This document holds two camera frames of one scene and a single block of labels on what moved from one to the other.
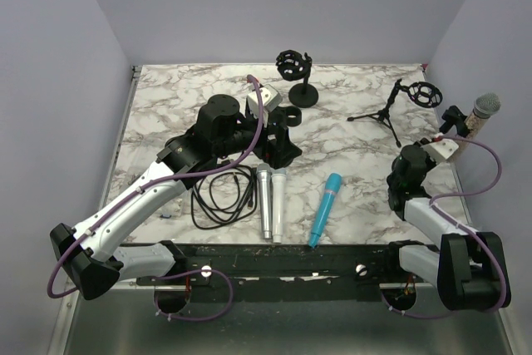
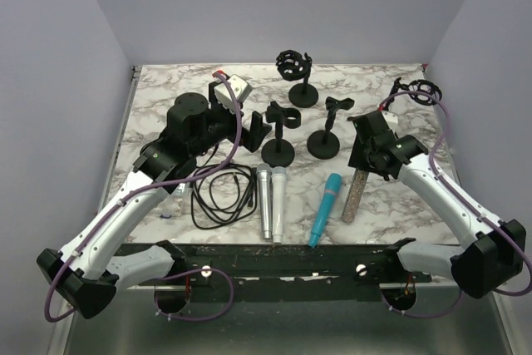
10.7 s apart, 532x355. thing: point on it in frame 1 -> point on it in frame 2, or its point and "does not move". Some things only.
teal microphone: [332, 184] does not move
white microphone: [278, 176] does not move
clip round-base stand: [454, 116] -> [325, 144]
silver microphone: [263, 172] does not move
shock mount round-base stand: [293, 66] does not move
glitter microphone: [485, 106] -> [354, 194]
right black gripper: [423, 141] -> [357, 158]
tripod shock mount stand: [422, 93] does not move
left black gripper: [279, 155] -> [251, 139]
